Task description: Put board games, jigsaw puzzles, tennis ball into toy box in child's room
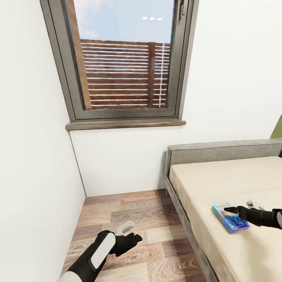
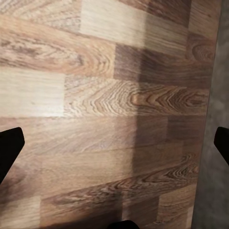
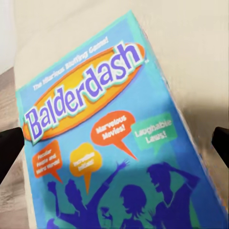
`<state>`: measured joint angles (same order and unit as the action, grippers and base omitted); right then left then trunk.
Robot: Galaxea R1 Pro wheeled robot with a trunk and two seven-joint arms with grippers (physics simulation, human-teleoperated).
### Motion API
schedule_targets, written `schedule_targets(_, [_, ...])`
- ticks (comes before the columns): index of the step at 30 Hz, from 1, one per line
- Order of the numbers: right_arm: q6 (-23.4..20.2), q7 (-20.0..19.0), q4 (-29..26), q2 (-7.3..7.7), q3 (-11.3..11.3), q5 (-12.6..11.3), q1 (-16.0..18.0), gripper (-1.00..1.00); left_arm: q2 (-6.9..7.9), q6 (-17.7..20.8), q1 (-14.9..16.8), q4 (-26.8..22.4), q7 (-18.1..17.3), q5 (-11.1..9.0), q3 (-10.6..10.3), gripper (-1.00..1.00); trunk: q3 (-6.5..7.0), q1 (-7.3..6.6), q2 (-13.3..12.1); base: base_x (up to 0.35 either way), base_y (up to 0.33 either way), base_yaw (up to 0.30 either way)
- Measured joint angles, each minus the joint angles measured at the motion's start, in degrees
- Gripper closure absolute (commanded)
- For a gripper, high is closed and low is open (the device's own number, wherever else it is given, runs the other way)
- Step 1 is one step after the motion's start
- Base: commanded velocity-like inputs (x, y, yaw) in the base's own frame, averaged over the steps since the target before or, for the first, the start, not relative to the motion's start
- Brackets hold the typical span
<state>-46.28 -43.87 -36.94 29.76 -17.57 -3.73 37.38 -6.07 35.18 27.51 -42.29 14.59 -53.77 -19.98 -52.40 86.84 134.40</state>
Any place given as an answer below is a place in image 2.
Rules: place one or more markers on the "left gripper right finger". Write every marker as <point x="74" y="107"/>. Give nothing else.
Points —
<point x="221" y="141"/>

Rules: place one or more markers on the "bed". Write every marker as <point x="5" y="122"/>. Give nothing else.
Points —
<point x="211" y="205"/>

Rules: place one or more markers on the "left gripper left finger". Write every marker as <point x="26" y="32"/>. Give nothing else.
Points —
<point x="11" y="143"/>

